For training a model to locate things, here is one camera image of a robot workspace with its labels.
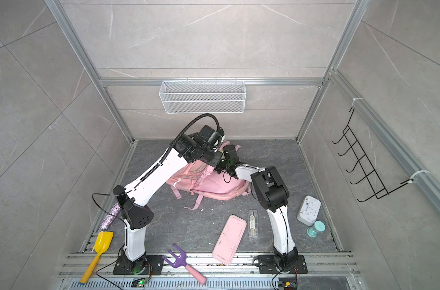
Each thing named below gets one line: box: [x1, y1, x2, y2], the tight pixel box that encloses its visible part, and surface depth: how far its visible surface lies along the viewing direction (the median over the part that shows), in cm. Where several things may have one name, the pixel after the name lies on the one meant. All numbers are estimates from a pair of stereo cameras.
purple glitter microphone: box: [100, 201, 122, 231], surface depth 85 cm
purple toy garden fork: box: [161, 242, 208, 286], surface depth 76 cm
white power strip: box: [296, 195, 321, 226], surface depth 87 cm
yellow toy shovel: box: [78, 231, 115, 285], surface depth 80 cm
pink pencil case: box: [212, 215, 248, 266], surface depth 80 cm
